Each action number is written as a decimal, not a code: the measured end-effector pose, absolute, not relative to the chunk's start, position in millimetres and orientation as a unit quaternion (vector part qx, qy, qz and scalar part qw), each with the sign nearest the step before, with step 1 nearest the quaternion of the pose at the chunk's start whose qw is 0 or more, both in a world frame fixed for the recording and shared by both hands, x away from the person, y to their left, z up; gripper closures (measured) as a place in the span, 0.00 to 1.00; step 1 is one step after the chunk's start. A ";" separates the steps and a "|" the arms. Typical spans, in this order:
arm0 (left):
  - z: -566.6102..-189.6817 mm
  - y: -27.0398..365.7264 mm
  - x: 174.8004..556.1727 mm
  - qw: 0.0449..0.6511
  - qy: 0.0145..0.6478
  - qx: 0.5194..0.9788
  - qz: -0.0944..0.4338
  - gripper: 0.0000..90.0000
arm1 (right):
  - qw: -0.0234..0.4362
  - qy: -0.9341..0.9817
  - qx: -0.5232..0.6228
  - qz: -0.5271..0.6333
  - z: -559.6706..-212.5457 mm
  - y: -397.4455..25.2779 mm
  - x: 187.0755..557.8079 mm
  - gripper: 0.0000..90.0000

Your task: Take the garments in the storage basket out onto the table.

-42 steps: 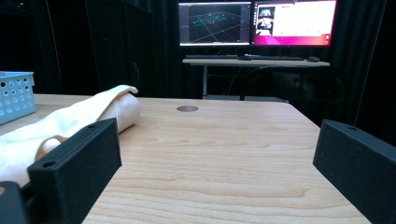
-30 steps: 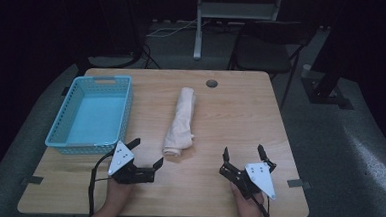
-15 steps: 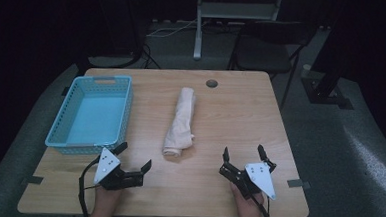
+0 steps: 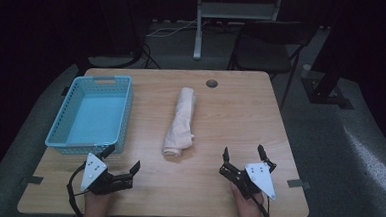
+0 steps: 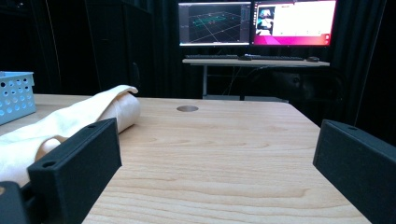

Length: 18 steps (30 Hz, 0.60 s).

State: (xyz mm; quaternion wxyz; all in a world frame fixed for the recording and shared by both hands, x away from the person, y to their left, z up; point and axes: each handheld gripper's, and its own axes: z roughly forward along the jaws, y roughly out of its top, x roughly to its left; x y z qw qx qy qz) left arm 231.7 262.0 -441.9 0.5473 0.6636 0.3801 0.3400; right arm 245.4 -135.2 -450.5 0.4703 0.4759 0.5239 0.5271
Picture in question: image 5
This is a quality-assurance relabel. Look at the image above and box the black curtain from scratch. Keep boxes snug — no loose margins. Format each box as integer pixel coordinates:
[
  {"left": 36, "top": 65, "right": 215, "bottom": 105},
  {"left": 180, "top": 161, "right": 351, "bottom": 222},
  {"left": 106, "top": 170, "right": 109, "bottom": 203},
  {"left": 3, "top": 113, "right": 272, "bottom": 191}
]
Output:
[{"left": 330, "top": 0, "right": 396, "bottom": 147}]

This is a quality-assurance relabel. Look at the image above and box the cream cloth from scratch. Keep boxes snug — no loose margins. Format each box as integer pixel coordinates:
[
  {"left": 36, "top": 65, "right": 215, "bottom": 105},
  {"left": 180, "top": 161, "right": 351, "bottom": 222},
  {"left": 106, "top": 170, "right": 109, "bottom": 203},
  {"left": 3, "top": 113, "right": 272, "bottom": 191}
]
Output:
[{"left": 0, "top": 84, "right": 142, "bottom": 188}]

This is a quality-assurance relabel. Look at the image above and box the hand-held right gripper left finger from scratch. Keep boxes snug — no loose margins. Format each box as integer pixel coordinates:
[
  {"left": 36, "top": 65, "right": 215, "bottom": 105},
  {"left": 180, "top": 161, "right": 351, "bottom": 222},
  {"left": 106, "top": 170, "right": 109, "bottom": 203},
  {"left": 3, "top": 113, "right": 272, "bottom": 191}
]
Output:
[{"left": 27, "top": 117, "right": 123, "bottom": 224}]

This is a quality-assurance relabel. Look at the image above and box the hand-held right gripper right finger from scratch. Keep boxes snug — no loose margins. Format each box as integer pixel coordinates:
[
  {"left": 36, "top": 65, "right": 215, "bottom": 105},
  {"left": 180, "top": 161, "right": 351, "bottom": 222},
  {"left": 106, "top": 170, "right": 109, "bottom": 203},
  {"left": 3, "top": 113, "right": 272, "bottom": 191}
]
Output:
[{"left": 312, "top": 119, "right": 396, "bottom": 224}]

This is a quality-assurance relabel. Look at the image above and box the light blue perforated plastic basket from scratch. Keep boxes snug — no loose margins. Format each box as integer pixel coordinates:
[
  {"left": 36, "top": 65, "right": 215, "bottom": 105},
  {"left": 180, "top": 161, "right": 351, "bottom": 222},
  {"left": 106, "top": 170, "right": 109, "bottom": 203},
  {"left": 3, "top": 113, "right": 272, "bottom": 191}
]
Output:
[{"left": 0, "top": 70, "right": 37, "bottom": 126}]

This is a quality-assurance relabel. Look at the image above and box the grey table grommet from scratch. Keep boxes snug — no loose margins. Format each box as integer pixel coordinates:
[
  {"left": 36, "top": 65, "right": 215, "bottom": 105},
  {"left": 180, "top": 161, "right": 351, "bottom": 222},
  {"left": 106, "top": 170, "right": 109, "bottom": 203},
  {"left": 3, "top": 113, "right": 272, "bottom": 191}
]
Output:
[{"left": 176, "top": 105, "right": 200, "bottom": 113}]

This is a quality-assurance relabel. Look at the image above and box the black chair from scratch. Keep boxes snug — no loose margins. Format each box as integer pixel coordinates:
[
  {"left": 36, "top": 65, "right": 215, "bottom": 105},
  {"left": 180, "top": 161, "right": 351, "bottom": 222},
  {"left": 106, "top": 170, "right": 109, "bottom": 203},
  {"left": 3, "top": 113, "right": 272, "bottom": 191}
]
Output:
[{"left": 246, "top": 66, "right": 347, "bottom": 125}]

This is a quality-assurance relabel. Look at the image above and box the monitor with pink white screen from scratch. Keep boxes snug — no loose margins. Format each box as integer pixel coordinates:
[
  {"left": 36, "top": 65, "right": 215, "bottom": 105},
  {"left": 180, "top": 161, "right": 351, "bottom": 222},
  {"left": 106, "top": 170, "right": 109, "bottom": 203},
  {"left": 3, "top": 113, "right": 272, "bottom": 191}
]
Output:
[{"left": 251, "top": 0, "right": 338, "bottom": 48}]

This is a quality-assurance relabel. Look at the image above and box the monitor with dark grid screen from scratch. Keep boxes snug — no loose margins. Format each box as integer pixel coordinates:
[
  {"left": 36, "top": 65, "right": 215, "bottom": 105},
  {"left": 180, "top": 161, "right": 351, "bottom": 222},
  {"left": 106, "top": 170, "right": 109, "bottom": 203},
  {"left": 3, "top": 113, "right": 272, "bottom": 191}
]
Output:
[{"left": 177, "top": 1, "right": 252, "bottom": 48}]

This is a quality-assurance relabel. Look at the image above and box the black keyboard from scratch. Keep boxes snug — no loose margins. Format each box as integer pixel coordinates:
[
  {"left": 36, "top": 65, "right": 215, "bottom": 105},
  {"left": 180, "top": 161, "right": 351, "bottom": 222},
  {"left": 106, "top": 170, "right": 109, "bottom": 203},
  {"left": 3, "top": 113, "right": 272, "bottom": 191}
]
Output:
[
  {"left": 185, "top": 54, "right": 241, "bottom": 61},
  {"left": 248, "top": 54, "right": 304, "bottom": 62}
]

